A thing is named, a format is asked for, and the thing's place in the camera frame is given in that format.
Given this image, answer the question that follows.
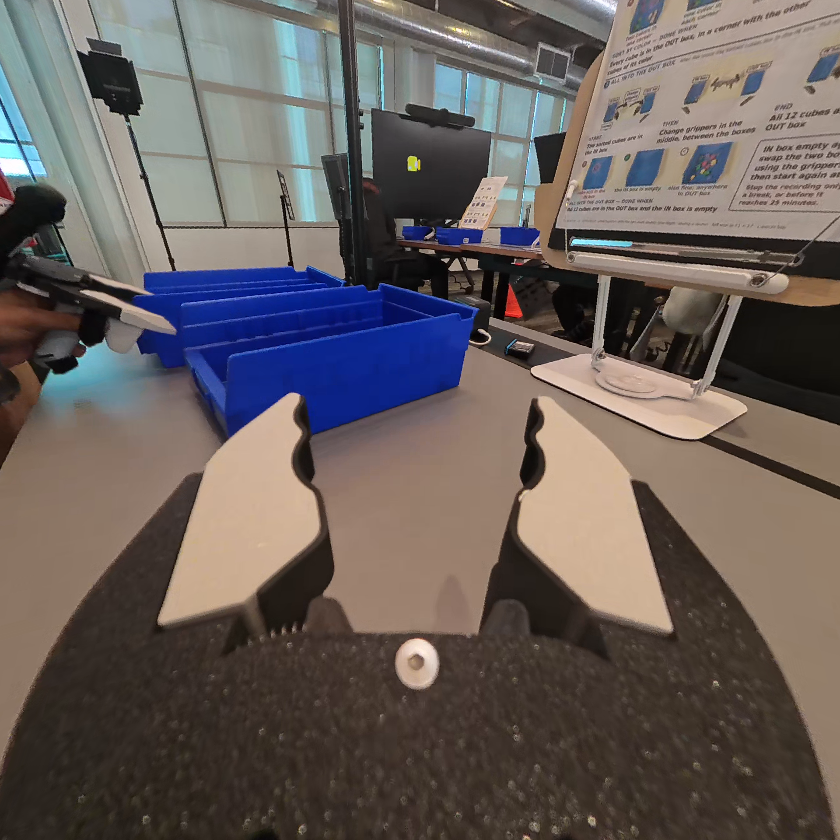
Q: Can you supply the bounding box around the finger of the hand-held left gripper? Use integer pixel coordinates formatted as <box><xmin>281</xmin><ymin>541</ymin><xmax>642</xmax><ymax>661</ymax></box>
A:
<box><xmin>77</xmin><ymin>274</ymin><xmax>156</xmax><ymax>299</ymax></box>
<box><xmin>92</xmin><ymin>294</ymin><xmax>179</xmax><ymax>336</ymax></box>

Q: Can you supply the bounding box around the wooden desk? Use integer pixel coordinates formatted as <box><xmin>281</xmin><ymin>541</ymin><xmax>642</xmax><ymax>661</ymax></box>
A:
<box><xmin>397</xmin><ymin>238</ymin><xmax>549</xmax><ymax>303</ymax></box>

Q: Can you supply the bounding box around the black floor lamp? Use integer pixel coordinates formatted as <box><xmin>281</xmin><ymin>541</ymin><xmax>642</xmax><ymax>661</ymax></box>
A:
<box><xmin>338</xmin><ymin>0</ymin><xmax>371</xmax><ymax>290</ymax></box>

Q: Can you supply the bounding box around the silver ventilation duct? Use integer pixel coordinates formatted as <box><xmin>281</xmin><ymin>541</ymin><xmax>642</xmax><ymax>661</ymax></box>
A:
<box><xmin>505</xmin><ymin>0</ymin><xmax>621</xmax><ymax>40</ymax></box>
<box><xmin>357</xmin><ymin>20</ymin><xmax>546</xmax><ymax>73</ymax></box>

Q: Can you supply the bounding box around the large black display screen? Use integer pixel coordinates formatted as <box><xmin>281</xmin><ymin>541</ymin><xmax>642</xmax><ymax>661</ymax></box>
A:
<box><xmin>371</xmin><ymin>108</ymin><xmax>493</xmax><ymax>221</ymax></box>

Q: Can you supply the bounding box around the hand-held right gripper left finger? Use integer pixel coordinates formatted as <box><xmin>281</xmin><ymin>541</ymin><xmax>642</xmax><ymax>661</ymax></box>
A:
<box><xmin>156</xmin><ymin>392</ymin><xmax>336</xmax><ymax>636</ymax></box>

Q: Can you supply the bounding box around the black ceiling pole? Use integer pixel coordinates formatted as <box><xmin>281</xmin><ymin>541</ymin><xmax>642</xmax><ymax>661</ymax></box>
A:
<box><xmin>276</xmin><ymin>169</ymin><xmax>298</xmax><ymax>269</ymax></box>

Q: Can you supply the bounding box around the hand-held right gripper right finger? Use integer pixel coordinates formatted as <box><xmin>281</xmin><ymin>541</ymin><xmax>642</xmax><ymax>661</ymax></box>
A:
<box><xmin>482</xmin><ymin>395</ymin><xmax>676</xmax><ymax>647</ymax></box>

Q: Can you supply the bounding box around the white duct vent grille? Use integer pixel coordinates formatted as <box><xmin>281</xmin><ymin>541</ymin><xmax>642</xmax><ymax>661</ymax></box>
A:
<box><xmin>535</xmin><ymin>42</ymin><xmax>572</xmax><ymax>83</ymax></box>

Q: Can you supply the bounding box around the white tablet stand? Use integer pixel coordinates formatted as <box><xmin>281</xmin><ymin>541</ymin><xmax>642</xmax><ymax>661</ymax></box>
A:
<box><xmin>530</xmin><ymin>252</ymin><xmax>791</xmax><ymax>442</ymax></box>

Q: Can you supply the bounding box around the wood-framed instruction board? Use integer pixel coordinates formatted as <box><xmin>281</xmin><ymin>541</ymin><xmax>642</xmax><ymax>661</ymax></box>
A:
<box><xmin>538</xmin><ymin>0</ymin><xmax>840</xmax><ymax>309</ymax></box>

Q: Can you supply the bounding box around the black thin monitor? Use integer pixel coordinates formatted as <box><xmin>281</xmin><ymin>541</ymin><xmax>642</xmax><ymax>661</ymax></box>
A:
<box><xmin>320</xmin><ymin>152</ymin><xmax>352</xmax><ymax>221</ymax></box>
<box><xmin>533</xmin><ymin>131</ymin><xmax>568</xmax><ymax>188</ymax></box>

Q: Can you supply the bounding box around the black mesh chair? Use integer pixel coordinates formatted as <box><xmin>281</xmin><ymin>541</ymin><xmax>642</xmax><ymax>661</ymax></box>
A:
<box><xmin>715</xmin><ymin>302</ymin><xmax>840</xmax><ymax>395</ymax></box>

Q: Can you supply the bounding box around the small instruction sheet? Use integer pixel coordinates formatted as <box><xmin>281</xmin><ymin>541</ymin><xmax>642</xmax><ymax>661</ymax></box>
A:
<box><xmin>459</xmin><ymin>176</ymin><xmax>509</xmax><ymax>231</ymax></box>

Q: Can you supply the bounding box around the black round device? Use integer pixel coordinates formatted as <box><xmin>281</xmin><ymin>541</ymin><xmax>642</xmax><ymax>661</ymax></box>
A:
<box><xmin>453</xmin><ymin>294</ymin><xmax>493</xmax><ymax>332</ymax></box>

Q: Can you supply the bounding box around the black office chair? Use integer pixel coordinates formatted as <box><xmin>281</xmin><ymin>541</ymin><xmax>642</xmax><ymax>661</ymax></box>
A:
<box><xmin>357</xmin><ymin>177</ymin><xmax>454</xmax><ymax>293</ymax></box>

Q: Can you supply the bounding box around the person's left hand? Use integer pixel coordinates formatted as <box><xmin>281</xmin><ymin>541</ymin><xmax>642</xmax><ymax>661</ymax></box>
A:
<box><xmin>0</xmin><ymin>289</ymin><xmax>86</xmax><ymax>368</ymax></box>

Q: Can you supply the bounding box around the black webcam bar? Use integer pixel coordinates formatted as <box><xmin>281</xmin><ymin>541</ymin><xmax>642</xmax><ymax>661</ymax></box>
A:
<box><xmin>405</xmin><ymin>103</ymin><xmax>475</xmax><ymax>129</ymax></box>

